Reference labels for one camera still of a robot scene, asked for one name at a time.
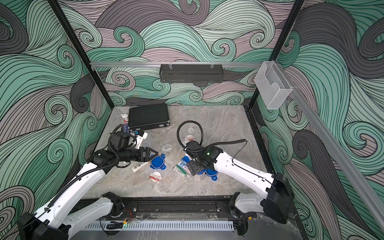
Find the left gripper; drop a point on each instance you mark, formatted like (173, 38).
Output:
(144, 157)

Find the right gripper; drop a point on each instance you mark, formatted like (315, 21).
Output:
(193, 168)

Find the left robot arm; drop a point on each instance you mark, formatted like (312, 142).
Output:
(54, 220)

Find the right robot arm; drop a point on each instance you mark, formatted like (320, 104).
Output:
(273, 194)

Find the blue toothbrush packet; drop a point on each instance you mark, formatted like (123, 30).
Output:
(186, 159)

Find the green toothpaste packet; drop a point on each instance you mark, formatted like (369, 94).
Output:
(182, 171)

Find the white tube orange cap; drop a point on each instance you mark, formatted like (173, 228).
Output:
(137, 167)

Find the clear round plastic cap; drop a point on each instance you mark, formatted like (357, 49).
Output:
(167, 148)

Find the round red white packet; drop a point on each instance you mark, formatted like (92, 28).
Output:
(156, 177)

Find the blue playing card box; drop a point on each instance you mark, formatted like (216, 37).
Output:
(126, 129)

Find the black ribbed case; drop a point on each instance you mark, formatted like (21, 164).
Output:
(148, 117)

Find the white pink small bottle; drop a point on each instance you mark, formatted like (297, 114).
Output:
(125, 118)

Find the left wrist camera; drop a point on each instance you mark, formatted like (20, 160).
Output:
(142, 139)

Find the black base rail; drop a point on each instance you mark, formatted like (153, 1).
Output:
(221, 206)

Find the white perforated cable duct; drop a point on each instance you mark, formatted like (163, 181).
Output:
(164, 226)

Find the black wall shelf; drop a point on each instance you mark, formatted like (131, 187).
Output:
(191, 73)

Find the clear acrylic wall holder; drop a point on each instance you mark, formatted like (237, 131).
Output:
(273, 84)

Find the aluminium wall rail right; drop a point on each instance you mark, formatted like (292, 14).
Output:
(363, 188)

